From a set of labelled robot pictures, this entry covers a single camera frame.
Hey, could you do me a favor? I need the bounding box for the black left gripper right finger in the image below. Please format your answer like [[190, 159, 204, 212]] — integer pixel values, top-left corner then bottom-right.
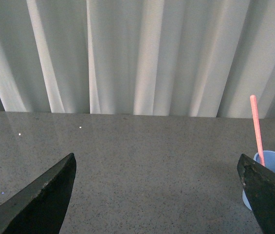
[[237, 154, 275, 234]]

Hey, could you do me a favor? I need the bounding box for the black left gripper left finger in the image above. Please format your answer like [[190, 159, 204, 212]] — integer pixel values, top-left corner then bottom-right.
[[0, 153, 76, 234]]

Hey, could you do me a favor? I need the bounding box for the pink chopstick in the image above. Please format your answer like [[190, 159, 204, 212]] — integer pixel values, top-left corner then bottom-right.
[[250, 95, 265, 166]]

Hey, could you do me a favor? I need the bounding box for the white pleated curtain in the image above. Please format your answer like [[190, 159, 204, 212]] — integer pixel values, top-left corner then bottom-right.
[[0, 0, 275, 118]]

